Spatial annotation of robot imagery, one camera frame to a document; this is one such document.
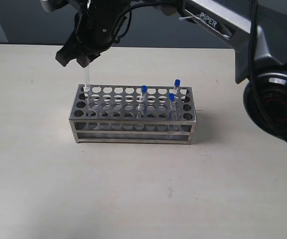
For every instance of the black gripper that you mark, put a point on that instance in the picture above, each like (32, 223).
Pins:
(96, 24)

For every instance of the blue-capped tube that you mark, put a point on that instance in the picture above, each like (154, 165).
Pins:
(173, 110)
(142, 100)
(86, 87)
(176, 86)

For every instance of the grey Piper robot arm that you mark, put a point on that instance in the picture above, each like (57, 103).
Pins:
(257, 34)

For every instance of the stainless steel test tube rack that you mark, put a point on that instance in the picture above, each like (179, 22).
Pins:
(107, 113)

